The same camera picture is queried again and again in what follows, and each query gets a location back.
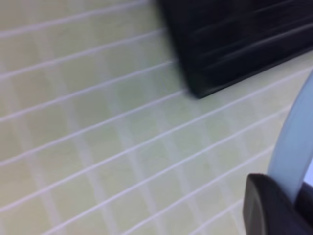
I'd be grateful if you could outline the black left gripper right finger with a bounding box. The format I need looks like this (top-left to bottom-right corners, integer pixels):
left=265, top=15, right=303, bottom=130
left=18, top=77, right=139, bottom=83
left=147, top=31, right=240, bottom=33
left=295, top=182, right=313, bottom=220

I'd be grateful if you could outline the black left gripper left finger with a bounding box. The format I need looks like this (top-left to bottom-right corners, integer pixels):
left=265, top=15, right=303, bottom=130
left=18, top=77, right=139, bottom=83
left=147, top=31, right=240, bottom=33
left=243, top=174, right=311, bottom=235

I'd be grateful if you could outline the light blue plate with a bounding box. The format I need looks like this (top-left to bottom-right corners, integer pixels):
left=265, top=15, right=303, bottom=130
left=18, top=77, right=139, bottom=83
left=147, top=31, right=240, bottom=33
left=267, top=73, right=313, bottom=203

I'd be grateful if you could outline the green checkered tablecloth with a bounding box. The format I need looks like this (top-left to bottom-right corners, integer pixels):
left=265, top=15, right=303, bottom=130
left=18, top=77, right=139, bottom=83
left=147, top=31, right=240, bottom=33
left=0, top=0, right=313, bottom=235

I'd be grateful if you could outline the black wire dish rack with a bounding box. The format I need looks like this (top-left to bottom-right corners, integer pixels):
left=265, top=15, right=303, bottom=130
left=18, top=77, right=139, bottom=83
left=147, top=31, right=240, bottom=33
left=156, top=0, right=313, bottom=99

